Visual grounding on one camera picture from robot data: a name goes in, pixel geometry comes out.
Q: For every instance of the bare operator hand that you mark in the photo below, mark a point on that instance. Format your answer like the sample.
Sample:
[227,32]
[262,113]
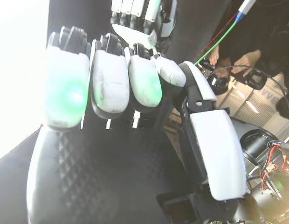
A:
[214,56]
[248,59]

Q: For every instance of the grey ribbed mat with letters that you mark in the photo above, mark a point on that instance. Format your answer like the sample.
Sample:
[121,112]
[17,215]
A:
[251,109]

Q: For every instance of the black handheld controller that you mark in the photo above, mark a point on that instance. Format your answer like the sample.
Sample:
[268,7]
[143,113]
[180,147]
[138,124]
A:
[255,80]
[219,84]

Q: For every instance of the person in dark clothing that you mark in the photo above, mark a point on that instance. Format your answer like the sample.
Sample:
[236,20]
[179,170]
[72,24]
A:
[275,35]

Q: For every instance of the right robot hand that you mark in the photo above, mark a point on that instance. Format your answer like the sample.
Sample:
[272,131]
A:
[107,163]

